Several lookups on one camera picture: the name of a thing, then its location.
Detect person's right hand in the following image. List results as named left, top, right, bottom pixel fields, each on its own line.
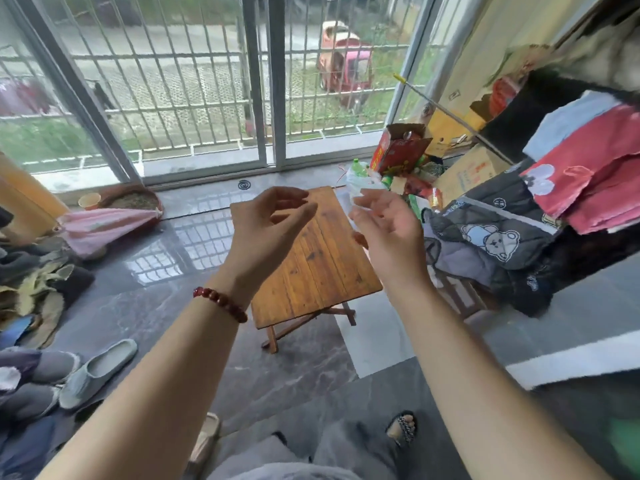
left=347, top=188, right=437, bottom=299

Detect person's left hand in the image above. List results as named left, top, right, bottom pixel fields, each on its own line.
left=219, top=185, right=320, bottom=309

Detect wooden folding table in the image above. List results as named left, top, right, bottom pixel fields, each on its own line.
left=228, top=185, right=385, bottom=355

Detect person's right forearm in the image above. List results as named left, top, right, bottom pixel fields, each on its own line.
left=391, top=281, right=615, bottom=480

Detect person's left forearm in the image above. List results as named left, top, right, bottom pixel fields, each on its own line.
left=36, top=293, right=247, bottom=480

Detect person's grey trousers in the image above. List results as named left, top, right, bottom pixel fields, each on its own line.
left=279, top=418, right=417, bottom=480

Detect person's grey shirt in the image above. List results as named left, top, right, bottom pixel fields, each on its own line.
left=206, top=433, right=362, bottom=480

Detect red plastic bag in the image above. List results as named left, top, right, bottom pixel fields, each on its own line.
left=399, top=173, right=437, bottom=199

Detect white plastic bag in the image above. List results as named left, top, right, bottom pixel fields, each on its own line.
left=343, top=166, right=389, bottom=217

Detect dark wooden side chair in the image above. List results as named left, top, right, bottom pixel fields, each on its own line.
left=433, top=273, right=489, bottom=321

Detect red printed carton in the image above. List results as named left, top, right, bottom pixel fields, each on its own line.
left=369, top=122, right=435, bottom=177

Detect black quilted bear print jacket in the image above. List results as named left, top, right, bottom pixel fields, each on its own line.
left=423, top=158, right=567, bottom=319

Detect brown printed cardboard box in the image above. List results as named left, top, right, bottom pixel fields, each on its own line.
left=431, top=143, right=512, bottom=207

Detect yellow cardboard sheet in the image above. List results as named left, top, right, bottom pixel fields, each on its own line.
left=426, top=107, right=489, bottom=159

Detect red round basin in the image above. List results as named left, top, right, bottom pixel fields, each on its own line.
left=96, top=186, right=165, bottom=227

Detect pale wooden pole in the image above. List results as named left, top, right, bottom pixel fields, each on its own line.
left=391, top=72, right=515, bottom=167

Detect grey sliding glass door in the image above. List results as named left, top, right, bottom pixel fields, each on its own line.
left=13, top=0, right=275, bottom=189
left=266, top=0, right=452, bottom=171

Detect pink folded umbrella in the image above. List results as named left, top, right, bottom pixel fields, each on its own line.
left=53, top=206, right=165, bottom=261

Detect red covered vehicle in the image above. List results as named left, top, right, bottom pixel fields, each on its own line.
left=316, top=19, right=376, bottom=109

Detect black white woven sandal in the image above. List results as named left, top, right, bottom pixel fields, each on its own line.
left=383, top=410, right=419, bottom=447

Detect beige rubber slipper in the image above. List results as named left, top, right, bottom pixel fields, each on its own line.
left=186, top=411, right=223, bottom=477

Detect light blue cloth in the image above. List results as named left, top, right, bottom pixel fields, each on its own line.
left=521, top=88, right=622, bottom=164

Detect red patterned shirt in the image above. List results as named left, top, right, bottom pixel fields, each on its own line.
left=519, top=101, right=640, bottom=237

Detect grey rubber slipper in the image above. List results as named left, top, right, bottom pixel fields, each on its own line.
left=57, top=338, right=139, bottom=412

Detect heap of worn shoes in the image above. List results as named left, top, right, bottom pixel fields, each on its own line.
left=0, top=233, right=97, bottom=351

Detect cream patterned curtain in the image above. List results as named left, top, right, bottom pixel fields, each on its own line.
left=439, top=0, right=602, bottom=121

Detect yellow orange curtain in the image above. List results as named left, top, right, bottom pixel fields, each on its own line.
left=0, top=151, right=71, bottom=247

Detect grey fabric slipper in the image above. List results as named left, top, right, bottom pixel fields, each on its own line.
left=0, top=383, right=63, bottom=424
left=0, top=348, right=83, bottom=389

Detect grey framed window panel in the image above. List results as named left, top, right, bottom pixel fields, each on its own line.
left=0, top=0, right=145, bottom=191

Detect white cloth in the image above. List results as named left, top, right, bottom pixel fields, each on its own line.
left=549, top=23, right=640, bottom=91

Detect pile of mixed clothes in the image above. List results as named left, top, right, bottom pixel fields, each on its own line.
left=0, top=411, right=102, bottom=480

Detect red bead bracelet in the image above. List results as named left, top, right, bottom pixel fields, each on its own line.
left=192, top=285, right=249, bottom=325

